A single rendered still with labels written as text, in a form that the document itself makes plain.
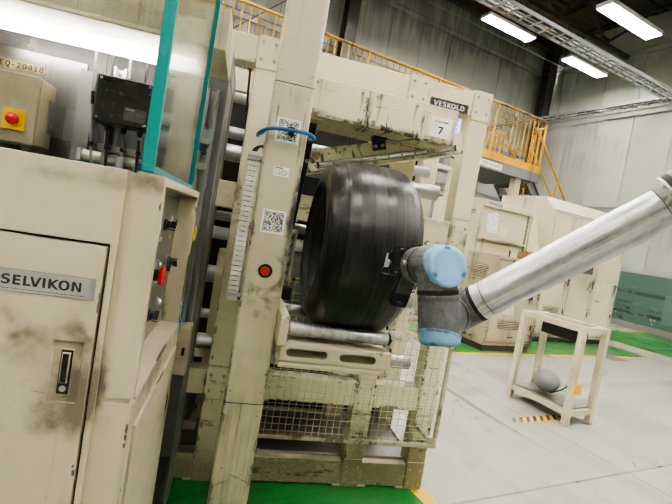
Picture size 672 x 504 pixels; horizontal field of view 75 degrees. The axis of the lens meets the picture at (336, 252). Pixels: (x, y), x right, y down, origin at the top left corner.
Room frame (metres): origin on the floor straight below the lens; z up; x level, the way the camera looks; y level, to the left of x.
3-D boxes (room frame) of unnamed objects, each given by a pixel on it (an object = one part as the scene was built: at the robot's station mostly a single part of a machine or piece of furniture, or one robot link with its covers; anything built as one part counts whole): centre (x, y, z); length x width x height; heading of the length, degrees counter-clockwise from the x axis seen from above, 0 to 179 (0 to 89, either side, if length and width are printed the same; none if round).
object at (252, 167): (1.42, 0.30, 1.19); 0.05 x 0.04 x 0.48; 13
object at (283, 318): (1.50, 0.16, 0.90); 0.40 x 0.03 x 0.10; 13
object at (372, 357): (1.40, -0.05, 0.84); 0.36 x 0.09 x 0.06; 103
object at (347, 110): (1.86, -0.08, 1.71); 0.61 x 0.25 x 0.15; 103
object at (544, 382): (3.75, -2.03, 0.40); 0.60 x 0.35 x 0.80; 27
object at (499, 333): (6.00, -2.32, 0.62); 0.91 x 0.58 x 1.25; 117
